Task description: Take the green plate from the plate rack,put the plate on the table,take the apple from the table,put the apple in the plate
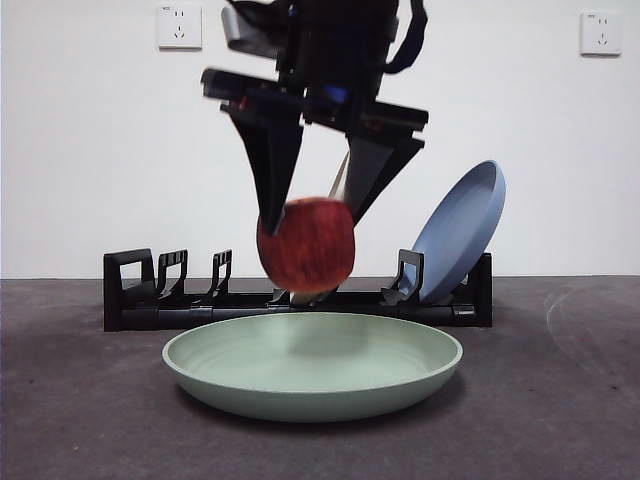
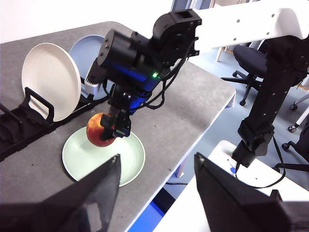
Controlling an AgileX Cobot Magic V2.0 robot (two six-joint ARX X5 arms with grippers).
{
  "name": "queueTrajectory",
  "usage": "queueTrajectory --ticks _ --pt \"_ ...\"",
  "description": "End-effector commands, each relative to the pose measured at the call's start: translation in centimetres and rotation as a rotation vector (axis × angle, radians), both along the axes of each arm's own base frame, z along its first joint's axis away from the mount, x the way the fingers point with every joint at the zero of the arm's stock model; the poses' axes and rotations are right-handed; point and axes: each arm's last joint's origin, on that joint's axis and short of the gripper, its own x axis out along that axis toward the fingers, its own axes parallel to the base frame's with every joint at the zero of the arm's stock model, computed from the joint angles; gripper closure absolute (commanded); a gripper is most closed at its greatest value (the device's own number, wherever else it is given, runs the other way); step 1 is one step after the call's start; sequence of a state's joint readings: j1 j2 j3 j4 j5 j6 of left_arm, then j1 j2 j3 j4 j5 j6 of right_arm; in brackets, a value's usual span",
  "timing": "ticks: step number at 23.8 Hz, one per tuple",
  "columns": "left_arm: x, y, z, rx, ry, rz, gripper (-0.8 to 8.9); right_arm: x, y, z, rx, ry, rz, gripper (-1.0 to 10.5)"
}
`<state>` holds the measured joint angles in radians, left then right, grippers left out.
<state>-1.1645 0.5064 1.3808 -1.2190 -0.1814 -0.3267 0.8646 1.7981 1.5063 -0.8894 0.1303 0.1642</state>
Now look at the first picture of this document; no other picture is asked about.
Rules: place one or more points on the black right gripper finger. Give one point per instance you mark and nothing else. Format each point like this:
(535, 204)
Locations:
(372, 170)
(272, 165)

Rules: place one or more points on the red yellow apple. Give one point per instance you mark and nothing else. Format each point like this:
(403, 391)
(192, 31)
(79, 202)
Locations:
(307, 245)

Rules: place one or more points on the green plate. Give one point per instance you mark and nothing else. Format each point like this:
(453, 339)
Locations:
(310, 370)

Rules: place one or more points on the beige plate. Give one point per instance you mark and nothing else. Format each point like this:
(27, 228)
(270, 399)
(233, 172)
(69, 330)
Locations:
(340, 180)

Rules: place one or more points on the blue plate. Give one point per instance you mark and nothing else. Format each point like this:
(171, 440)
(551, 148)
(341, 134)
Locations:
(455, 240)

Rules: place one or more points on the black plate rack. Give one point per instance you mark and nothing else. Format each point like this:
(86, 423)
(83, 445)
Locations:
(150, 317)

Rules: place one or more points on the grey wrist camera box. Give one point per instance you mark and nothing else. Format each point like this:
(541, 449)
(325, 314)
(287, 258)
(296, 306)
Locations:
(245, 32)

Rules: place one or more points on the white wall socket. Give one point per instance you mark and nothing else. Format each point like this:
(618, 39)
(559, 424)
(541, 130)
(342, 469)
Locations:
(601, 34)
(180, 27)

